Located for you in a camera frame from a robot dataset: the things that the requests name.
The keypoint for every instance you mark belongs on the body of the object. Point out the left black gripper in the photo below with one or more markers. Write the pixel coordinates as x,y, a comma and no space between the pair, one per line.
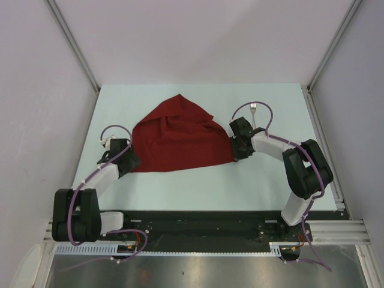
134,161

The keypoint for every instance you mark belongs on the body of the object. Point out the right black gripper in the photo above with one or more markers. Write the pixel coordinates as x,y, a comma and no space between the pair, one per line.
237,155

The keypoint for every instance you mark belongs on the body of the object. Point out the silver metal fork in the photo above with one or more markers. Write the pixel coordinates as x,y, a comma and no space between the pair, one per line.
253,108

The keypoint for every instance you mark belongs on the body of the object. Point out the dark red cloth napkin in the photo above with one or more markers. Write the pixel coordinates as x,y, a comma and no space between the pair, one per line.
178,135

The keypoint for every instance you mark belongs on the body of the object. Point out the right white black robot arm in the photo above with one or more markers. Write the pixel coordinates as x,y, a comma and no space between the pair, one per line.
307,171

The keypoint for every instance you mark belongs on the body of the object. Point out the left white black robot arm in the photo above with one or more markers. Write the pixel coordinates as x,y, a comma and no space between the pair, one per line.
76,213

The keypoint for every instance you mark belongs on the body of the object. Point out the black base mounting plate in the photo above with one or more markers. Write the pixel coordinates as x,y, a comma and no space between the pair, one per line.
214,232

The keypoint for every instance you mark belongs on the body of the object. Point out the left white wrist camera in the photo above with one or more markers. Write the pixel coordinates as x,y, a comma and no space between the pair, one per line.
106,142

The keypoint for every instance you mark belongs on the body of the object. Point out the right white cable duct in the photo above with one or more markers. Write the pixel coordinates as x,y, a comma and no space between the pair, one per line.
279,248

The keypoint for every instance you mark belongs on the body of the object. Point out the white cable duct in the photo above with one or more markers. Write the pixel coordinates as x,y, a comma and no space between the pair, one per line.
96,249
279,248

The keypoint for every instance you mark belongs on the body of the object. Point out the left white cable duct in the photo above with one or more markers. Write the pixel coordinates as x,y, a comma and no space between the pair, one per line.
96,249

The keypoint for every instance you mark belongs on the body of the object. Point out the right aluminium table rail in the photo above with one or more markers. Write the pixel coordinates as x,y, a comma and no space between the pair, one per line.
321,138

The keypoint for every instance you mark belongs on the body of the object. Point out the front aluminium extrusion rail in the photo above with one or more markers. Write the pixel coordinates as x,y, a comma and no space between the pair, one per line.
339,232

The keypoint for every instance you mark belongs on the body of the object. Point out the left aluminium frame post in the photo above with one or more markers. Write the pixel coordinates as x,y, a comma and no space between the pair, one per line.
64,28

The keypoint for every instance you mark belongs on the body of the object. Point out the aluminium frame post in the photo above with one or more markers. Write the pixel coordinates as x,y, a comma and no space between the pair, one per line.
335,42
64,28

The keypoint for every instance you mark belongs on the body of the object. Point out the right aluminium frame post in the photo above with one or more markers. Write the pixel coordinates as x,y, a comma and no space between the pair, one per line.
335,42

